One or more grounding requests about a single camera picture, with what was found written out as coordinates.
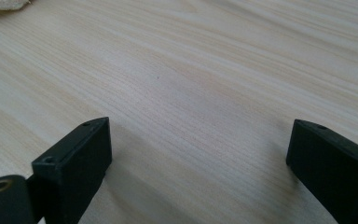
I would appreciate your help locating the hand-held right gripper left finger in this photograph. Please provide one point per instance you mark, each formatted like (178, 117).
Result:
(74, 168)

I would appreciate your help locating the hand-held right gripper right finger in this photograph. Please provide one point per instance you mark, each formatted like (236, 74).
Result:
(335, 174)

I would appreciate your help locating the pale beige lumpy object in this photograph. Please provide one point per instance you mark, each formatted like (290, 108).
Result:
(3, 3)

